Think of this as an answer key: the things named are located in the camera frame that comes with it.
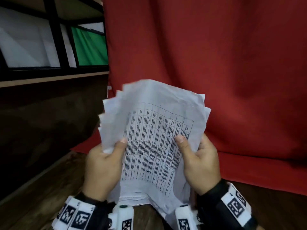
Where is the stack of printed white papers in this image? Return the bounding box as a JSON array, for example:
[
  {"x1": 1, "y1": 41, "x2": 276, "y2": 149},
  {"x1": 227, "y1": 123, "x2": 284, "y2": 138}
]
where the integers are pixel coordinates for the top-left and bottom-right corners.
[{"x1": 98, "y1": 79, "x2": 211, "y2": 224}]

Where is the dark brown wooden panel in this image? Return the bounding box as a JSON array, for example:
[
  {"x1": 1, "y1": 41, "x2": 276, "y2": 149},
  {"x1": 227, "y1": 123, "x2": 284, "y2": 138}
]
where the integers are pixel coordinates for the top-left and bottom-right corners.
[{"x1": 0, "y1": 75, "x2": 109, "y2": 201}]

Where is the green sheet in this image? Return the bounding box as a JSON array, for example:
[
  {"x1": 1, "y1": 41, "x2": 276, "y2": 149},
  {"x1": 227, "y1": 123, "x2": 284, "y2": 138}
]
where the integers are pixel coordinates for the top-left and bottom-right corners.
[{"x1": 71, "y1": 26, "x2": 109, "y2": 66}]

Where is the red fabric curtain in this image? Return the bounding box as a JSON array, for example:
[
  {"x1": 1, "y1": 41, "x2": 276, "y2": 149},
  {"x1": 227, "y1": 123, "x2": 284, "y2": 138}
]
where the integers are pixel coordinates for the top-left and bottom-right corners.
[{"x1": 70, "y1": 0, "x2": 307, "y2": 196}]

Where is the person's left hand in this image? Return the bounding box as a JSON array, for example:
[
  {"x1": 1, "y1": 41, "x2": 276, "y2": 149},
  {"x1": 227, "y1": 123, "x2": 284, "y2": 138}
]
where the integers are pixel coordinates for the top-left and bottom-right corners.
[{"x1": 82, "y1": 138, "x2": 128, "y2": 202}]

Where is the black metal shelf frame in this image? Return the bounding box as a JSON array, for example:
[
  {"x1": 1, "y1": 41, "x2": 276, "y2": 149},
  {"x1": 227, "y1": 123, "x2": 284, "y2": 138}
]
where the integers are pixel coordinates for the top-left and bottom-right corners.
[{"x1": 0, "y1": 0, "x2": 109, "y2": 82}]

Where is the white sheet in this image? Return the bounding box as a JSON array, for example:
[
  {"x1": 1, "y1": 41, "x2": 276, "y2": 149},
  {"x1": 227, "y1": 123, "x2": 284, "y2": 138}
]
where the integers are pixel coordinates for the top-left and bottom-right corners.
[{"x1": 0, "y1": 7, "x2": 60, "y2": 68}]

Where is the person's right hand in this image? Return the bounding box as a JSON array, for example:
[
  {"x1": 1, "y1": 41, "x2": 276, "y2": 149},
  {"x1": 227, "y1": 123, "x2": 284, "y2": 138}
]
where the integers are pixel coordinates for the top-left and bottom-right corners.
[{"x1": 175, "y1": 133, "x2": 221, "y2": 196}]

